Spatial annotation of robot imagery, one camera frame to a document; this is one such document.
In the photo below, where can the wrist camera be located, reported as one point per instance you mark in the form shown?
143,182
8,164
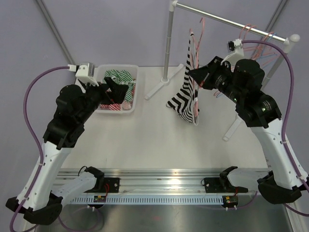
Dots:
236,52
84,72

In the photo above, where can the pink wire hanger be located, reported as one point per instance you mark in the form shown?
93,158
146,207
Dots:
259,53

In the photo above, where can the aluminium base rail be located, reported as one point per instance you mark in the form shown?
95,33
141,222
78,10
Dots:
161,181

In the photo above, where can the white clothes rack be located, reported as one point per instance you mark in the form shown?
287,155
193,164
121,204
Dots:
288,44

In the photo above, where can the black white striped tank top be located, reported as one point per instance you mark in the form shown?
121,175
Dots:
185,101

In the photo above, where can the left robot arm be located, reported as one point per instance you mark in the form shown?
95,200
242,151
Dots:
38,203

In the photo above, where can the red white striped tank top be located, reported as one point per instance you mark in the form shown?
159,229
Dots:
125,106

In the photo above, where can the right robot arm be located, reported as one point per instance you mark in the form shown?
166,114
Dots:
260,112

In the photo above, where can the blue wire hanger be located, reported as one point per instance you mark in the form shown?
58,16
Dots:
265,58

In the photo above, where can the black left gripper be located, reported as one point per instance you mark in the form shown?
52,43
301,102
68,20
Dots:
117,95

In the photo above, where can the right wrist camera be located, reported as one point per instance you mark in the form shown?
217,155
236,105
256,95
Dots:
236,52

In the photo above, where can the white slotted cable duct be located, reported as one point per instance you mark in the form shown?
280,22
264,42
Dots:
148,199

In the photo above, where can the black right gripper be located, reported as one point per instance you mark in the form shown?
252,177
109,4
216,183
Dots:
206,73

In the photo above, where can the white plastic basket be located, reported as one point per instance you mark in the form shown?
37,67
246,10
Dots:
133,69

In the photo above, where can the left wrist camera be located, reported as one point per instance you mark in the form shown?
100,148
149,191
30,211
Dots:
84,72

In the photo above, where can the green white striped tank top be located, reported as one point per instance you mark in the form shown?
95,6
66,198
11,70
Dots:
123,77

